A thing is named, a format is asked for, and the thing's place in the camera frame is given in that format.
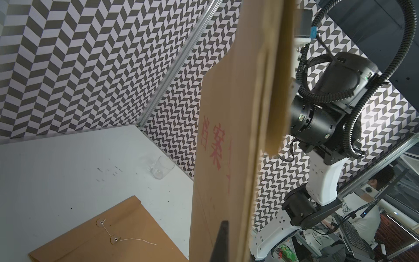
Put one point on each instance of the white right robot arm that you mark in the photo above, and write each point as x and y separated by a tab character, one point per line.
329	93

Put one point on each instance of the right aluminium corner post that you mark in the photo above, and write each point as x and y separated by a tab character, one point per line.
179	61

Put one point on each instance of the brown kraft file bag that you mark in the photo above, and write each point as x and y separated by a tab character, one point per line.
123	233

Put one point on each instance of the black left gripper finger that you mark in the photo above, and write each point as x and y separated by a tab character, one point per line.
220	251

